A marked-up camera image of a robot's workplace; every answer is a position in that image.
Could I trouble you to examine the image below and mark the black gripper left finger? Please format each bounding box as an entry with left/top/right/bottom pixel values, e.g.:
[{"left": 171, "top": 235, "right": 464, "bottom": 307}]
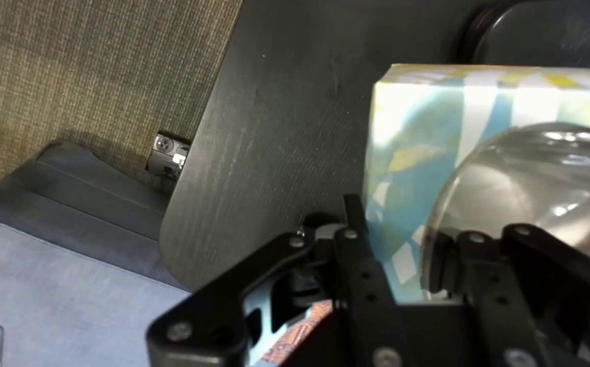
[{"left": 148, "top": 193, "right": 406, "bottom": 367}]

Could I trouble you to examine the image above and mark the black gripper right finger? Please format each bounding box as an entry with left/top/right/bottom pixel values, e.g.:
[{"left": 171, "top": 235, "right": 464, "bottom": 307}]
[{"left": 425, "top": 222, "right": 590, "bottom": 367}]

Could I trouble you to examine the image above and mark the patterned tissue box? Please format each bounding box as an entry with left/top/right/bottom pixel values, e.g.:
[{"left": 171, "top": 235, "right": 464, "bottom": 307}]
[{"left": 363, "top": 62, "right": 590, "bottom": 304}]

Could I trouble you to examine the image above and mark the dark grey sectional sofa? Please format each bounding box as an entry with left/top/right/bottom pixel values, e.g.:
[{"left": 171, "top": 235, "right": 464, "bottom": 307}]
[{"left": 0, "top": 142, "right": 194, "bottom": 367}]

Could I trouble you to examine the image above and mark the small metal bracket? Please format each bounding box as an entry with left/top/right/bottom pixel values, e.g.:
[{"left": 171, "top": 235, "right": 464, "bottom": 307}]
[{"left": 146, "top": 131, "right": 194, "bottom": 182}]

